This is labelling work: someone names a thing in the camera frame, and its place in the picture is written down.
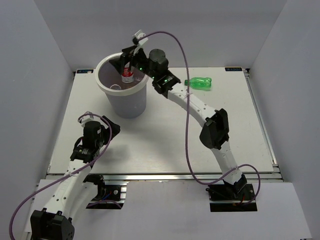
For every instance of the clear bottle blue label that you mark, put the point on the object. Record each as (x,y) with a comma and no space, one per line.
(115,87)

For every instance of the green plastic bottle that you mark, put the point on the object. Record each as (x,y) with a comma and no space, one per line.
(199,83)

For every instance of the white plastic bin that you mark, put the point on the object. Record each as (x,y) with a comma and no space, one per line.
(129,102)

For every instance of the blue table label right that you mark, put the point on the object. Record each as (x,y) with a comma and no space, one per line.
(233,69)

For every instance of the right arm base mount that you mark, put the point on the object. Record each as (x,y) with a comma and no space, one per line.
(223,200)

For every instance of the clear bottle red label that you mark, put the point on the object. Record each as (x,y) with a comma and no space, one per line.
(128,74)

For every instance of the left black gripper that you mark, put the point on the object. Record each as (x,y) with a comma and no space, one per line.
(115,128)

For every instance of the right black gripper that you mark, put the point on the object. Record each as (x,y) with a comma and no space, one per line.
(126,57)

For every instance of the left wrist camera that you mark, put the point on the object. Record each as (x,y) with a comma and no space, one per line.
(85,118)

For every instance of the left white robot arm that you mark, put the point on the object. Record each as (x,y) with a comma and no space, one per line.
(78,187)

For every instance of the blue table label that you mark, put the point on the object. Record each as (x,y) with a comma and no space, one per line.
(84,71)
(233,69)

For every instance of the blue table label left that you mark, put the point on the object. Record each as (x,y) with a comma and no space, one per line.
(84,71)

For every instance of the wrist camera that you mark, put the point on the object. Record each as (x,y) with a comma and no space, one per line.
(85,118)
(139,39)

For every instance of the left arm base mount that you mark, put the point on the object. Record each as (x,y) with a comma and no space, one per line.
(108,195)

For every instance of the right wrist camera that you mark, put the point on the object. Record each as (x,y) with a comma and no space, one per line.
(139,39)

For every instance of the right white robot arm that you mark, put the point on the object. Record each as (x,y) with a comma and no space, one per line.
(214,123)

